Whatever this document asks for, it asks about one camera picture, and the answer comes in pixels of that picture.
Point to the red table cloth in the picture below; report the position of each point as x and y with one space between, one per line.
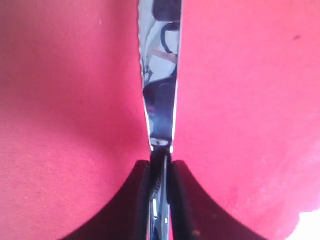
72 122

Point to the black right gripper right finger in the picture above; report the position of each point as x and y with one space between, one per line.
196 216

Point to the silver table knife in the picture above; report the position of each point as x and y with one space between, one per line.
159 35

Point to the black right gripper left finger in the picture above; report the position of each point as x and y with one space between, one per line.
125 217

